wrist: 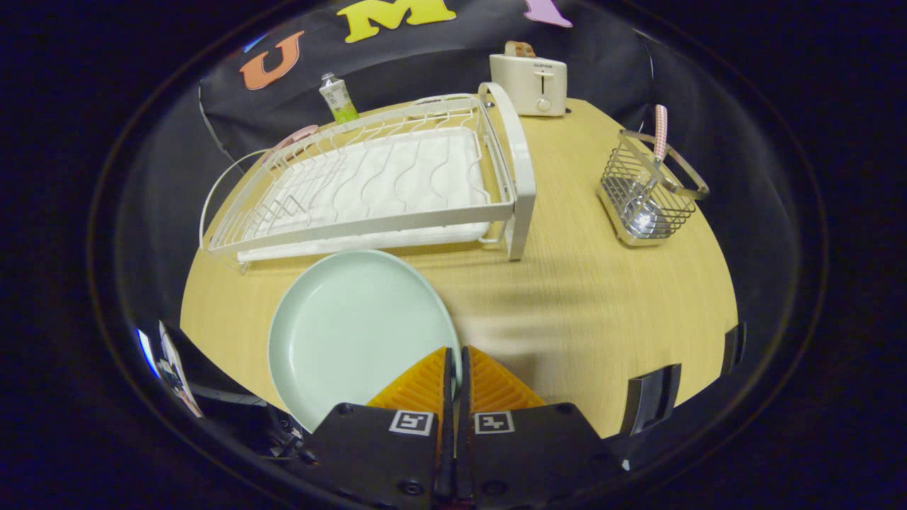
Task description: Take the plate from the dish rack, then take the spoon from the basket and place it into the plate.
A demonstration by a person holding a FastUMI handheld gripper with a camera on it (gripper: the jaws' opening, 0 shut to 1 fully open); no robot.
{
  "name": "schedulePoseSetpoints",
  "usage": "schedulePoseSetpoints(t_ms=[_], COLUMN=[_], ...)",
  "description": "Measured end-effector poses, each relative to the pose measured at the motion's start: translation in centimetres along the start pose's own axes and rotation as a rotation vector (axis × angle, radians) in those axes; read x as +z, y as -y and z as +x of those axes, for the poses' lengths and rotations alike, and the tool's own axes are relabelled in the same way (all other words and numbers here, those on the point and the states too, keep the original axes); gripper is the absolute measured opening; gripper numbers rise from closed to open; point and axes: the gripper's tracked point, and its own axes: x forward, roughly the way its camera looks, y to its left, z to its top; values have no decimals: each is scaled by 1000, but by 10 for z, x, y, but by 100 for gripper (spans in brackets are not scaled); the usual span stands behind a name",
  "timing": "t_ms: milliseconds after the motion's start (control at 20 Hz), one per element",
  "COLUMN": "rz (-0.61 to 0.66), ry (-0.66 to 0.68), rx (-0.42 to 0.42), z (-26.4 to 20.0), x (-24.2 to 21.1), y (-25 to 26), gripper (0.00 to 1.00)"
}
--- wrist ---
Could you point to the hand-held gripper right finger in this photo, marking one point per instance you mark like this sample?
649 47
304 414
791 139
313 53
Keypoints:
524 453

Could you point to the pink plate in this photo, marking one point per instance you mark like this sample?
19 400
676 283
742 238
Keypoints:
294 136

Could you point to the light green plate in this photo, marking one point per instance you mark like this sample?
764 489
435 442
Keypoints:
347 333

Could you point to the white printed sheet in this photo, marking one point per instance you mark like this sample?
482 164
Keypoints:
177 368

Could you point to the green dish soap bottle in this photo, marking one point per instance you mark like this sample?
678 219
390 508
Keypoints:
339 99

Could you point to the bread slice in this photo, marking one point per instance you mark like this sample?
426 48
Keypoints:
519 49

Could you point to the white toaster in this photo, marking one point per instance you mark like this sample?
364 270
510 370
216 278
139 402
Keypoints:
531 85

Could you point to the bright blue screen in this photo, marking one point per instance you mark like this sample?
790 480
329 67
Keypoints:
149 350

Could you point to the black backdrop cloth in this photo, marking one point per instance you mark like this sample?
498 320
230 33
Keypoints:
425 64

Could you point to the black chair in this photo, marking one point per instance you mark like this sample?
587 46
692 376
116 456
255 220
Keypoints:
733 347
652 397

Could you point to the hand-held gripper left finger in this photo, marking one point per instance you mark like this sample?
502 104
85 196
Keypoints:
397 453

